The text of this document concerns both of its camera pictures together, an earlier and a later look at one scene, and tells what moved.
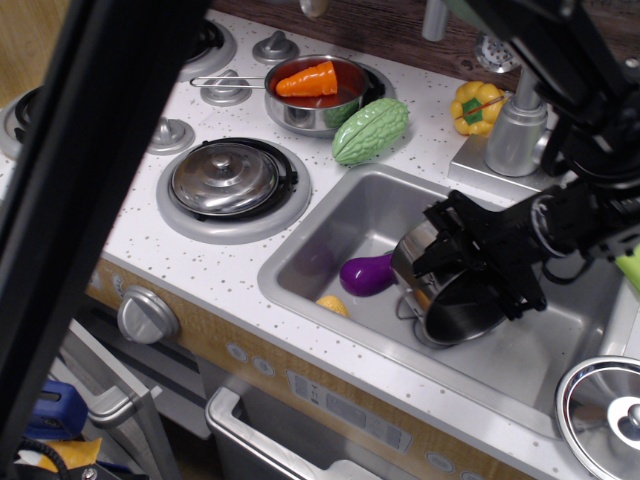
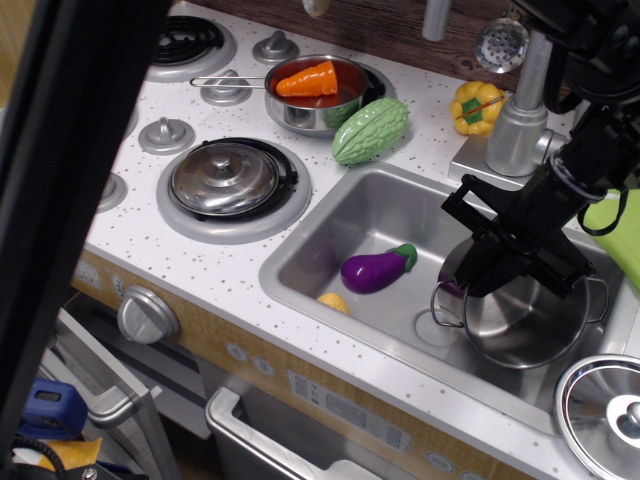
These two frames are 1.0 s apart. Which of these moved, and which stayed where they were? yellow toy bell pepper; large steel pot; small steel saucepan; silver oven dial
Moved: large steel pot
Stayed: yellow toy bell pepper; silver oven dial; small steel saucepan
